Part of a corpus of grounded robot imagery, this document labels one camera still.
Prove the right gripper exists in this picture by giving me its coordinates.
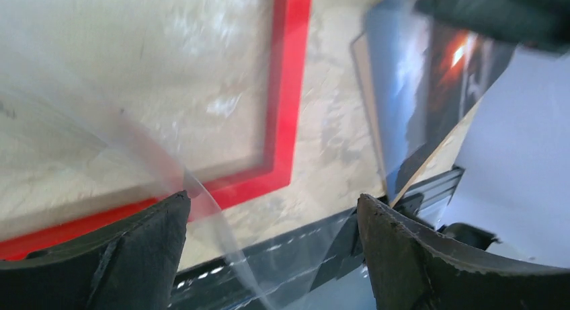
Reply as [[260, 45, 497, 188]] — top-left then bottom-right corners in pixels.
[[415, 0, 569, 54]]

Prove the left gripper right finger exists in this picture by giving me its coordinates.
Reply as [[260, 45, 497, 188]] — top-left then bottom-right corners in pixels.
[[357, 194, 569, 309]]

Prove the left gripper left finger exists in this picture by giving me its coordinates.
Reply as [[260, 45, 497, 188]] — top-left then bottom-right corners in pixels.
[[1, 191, 191, 309]]

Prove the red picture frame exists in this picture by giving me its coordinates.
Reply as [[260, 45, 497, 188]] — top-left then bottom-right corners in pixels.
[[1, 0, 311, 261]]

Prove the clear acrylic sheet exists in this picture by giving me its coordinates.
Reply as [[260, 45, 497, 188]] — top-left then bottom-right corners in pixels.
[[0, 0, 428, 310]]

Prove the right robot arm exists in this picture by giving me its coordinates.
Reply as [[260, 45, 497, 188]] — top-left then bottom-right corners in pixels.
[[417, 0, 569, 261]]

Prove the sunset landscape photo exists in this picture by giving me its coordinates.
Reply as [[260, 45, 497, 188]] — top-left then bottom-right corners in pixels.
[[365, 0, 515, 201]]

